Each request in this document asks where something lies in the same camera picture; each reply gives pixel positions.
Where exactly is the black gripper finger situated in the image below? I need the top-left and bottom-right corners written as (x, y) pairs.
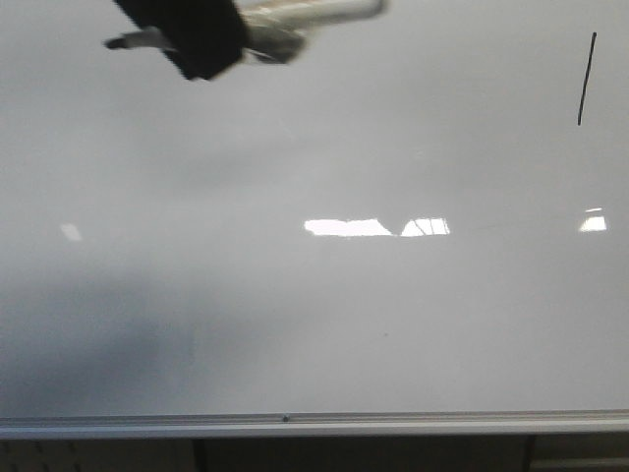
top-left (112, 1), bottom-right (246, 81)

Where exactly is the white black whiteboard marker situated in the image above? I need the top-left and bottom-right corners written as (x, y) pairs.
top-left (103, 1), bottom-right (388, 64)

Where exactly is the white whiteboard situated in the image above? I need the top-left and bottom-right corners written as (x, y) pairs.
top-left (1, 1), bottom-right (628, 417)

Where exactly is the black marker stroke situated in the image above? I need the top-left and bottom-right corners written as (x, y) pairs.
top-left (577, 31), bottom-right (598, 127)

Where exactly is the aluminium whiteboard frame rail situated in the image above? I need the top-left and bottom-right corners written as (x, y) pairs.
top-left (1, 409), bottom-right (628, 441)

